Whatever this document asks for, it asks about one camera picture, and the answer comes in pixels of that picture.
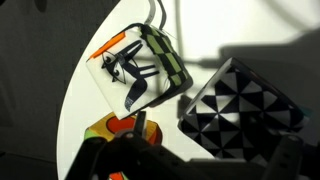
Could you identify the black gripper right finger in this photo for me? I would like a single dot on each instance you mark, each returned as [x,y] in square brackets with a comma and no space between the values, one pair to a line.
[286,160]

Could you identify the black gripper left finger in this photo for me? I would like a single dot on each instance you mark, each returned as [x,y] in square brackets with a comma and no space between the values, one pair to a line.
[133,156]

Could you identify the white and blue patterned block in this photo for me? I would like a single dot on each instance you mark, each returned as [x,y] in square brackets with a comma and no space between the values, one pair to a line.
[240,110]

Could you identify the orange round object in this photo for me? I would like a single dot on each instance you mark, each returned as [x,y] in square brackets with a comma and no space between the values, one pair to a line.
[116,128]

